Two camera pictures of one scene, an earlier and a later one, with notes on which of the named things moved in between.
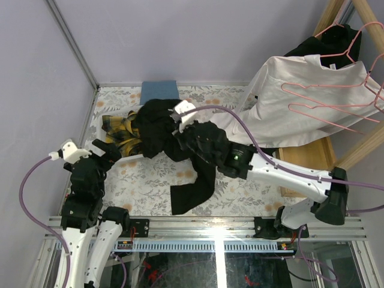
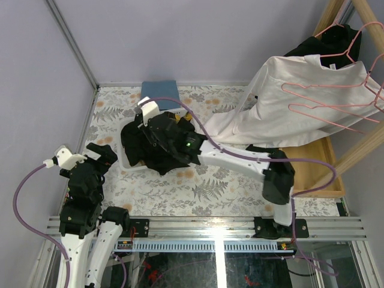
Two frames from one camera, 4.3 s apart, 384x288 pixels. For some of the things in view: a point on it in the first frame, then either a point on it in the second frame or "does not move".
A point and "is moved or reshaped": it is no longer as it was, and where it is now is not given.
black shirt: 158,134 -> 138,149
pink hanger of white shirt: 347,51 does not move
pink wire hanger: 371,104 does not move
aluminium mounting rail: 320,227 does not move
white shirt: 293,99 does not move
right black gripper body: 189,135 -> 149,134
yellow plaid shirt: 125,132 is moved or reshaped
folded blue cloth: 158,90 does not move
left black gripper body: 98,155 does not move
